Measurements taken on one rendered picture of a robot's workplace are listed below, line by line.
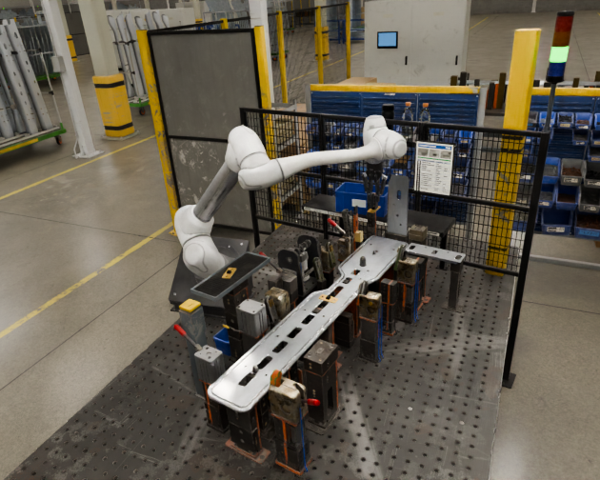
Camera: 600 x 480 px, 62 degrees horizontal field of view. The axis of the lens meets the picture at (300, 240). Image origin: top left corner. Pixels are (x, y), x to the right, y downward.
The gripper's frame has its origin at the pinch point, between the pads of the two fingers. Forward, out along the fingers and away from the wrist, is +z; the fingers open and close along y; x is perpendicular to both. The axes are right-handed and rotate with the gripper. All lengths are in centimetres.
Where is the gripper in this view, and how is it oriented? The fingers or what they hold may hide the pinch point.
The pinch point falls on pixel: (373, 201)
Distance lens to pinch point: 244.6
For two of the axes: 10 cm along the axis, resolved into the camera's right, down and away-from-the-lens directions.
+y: 8.4, 2.0, -5.0
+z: 0.6, 8.9, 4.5
